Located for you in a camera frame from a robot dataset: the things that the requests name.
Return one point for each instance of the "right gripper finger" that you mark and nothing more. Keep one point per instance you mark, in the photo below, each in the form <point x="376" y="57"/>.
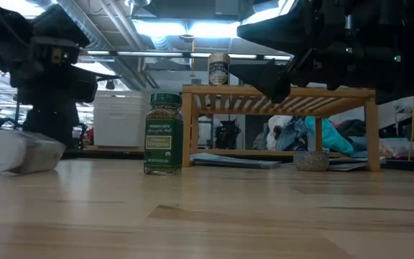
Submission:
<point x="268" y="79"/>
<point x="282" y="28"/>

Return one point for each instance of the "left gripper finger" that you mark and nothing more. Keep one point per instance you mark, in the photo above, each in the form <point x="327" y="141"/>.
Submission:
<point x="50" y="122"/>

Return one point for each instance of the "white-label bagel sesame spice jar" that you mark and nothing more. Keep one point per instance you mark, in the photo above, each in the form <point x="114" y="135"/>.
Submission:
<point x="13" y="151"/>

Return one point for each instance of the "gold-lid dark-label spice jar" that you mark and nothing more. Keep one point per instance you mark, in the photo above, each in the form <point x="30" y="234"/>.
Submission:
<point x="219" y="72"/>

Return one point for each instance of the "green-label oregano spice jar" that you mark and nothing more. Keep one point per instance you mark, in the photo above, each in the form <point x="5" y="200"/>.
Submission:
<point x="163" y="144"/>

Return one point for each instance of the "wooden slatted shelf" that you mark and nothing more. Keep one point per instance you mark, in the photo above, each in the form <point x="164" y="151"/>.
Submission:
<point x="336" y="91"/>

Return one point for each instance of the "white cloth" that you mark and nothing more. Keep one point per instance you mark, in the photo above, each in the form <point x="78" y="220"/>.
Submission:
<point x="277" y="126"/>

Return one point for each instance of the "black ceiling spotlight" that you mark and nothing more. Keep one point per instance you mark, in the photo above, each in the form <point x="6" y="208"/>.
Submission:
<point x="110" y="84"/>

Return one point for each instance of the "blue denim cloth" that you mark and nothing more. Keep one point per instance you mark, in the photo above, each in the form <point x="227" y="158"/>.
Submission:
<point x="293" y="135"/>

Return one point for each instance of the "white plastic storage bin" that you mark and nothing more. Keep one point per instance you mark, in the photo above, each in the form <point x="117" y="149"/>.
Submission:
<point x="120" y="118"/>

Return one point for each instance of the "black office chair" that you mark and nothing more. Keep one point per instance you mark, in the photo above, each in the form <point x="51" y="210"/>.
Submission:
<point x="225" y="135"/>

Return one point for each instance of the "dark cloth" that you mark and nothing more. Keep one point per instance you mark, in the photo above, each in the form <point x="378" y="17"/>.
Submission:
<point x="350" y="127"/>

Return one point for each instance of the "teal cloth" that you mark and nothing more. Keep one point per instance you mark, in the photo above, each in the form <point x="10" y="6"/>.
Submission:
<point x="331" y="138"/>

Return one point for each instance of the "grey foil bag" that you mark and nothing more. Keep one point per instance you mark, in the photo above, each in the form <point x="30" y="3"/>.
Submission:
<point x="235" y="162"/>

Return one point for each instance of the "small speckled bowl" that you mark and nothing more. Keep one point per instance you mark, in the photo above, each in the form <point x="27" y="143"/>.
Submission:
<point x="311" y="162"/>

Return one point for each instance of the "LED tube light bar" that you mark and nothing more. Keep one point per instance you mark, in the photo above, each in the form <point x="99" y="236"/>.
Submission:
<point x="149" y="54"/>

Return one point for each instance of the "white paper sheet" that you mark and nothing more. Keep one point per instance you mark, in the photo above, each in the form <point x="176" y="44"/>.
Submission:
<point x="347" y="166"/>

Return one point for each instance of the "pink cloth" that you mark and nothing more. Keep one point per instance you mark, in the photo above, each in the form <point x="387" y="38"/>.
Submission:
<point x="404" y="149"/>

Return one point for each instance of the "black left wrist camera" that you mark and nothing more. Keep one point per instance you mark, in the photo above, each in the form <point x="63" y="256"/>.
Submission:
<point x="59" y="32"/>

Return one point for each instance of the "silver ventilation duct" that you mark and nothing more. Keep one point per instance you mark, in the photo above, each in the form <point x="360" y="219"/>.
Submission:
<point x="85" y="21"/>

